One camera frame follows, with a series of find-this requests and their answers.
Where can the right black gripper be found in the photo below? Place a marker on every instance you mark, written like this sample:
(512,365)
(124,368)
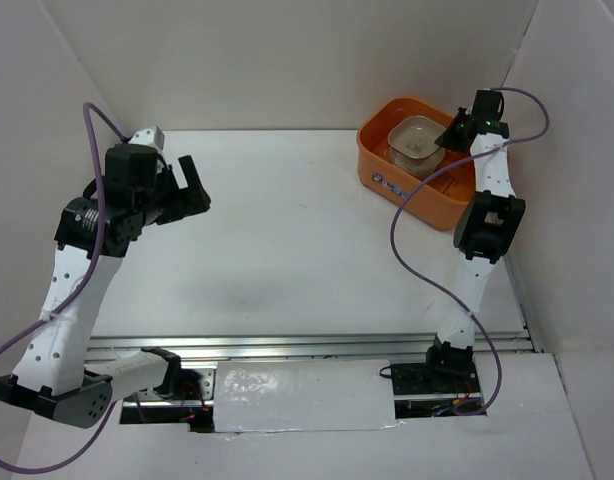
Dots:
(448,139)

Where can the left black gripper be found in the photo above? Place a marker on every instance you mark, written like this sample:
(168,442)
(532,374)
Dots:
(193,199)

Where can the brown square plate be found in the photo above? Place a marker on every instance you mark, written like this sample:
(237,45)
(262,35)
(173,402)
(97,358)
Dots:
(414,138)

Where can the cream square plate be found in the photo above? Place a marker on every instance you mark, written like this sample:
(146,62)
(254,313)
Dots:
(420,168)

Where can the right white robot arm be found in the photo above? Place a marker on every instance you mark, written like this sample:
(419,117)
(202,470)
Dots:
(483,233)

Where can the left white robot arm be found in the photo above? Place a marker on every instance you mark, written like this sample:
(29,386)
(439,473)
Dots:
(94,234)

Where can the orange plastic bin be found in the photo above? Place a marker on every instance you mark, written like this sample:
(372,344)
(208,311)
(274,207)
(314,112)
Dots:
(440,203)

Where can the white foil cover plate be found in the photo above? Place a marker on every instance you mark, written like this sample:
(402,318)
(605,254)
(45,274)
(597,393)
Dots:
(312,396)

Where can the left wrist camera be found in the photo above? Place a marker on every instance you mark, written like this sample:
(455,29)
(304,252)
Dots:
(151,136)

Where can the aluminium rail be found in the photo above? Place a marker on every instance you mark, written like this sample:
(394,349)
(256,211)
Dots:
(202,349)

